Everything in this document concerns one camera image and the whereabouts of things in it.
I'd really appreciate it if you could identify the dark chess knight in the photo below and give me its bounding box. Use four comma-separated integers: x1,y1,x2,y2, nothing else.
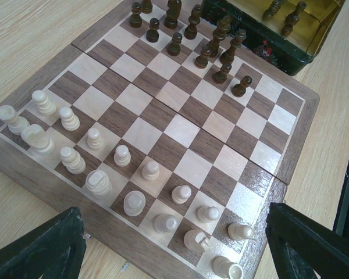
164,0,182,29

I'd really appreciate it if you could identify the white chess rook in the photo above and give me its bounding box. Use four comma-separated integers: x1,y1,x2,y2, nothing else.
212,256,244,279
0,105,30,135

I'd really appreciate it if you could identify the wooden chess board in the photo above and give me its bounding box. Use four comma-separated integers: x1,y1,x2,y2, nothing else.
0,1,319,278

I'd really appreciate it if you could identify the white chess bishop near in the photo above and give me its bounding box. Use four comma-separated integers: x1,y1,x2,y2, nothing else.
154,214,180,233

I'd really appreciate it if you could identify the white chess rook far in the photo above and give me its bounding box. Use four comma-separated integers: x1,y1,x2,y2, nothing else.
0,105,30,135

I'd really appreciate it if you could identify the white chess queen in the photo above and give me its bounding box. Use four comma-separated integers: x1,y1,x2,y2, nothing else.
123,191,146,216

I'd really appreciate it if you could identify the dark chess bishop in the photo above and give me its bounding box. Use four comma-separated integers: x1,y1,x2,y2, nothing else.
184,4,201,40

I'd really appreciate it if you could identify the white chess knight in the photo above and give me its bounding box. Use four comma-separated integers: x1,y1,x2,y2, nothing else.
184,230,211,253
20,124,55,155

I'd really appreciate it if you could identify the white chess knight far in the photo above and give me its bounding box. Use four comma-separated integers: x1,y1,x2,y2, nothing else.
20,124,55,155

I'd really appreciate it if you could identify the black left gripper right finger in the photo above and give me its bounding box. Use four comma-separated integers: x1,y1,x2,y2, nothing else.
265,202,349,278

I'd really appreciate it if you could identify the dark wooden chess queen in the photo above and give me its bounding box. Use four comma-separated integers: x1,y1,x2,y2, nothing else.
208,15,233,58

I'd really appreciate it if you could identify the dark chess king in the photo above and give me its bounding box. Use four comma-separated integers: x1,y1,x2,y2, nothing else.
220,29,247,64

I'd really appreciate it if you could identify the white chess bishop far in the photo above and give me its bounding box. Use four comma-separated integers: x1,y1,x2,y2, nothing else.
60,146,86,174

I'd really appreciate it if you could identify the white chess bishop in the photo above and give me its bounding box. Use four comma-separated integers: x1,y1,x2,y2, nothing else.
154,214,180,233
60,146,86,174

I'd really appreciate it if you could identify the gold green metal tin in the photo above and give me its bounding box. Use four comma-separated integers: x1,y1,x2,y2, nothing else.
201,0,344,76

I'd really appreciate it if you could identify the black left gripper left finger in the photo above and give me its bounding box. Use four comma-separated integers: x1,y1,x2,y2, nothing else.
0,207,86,278

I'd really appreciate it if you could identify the dark chess rook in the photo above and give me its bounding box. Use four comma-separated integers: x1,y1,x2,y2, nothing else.
141,0,153,14

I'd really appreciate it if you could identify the white chess rook near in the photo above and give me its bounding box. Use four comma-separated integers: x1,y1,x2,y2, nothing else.
212,256,244,279

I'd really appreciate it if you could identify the white chess king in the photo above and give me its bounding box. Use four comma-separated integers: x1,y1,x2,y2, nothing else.
86,170,113,198

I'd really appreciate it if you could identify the white chess knight near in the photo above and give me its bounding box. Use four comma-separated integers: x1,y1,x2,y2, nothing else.
184,230,211,253

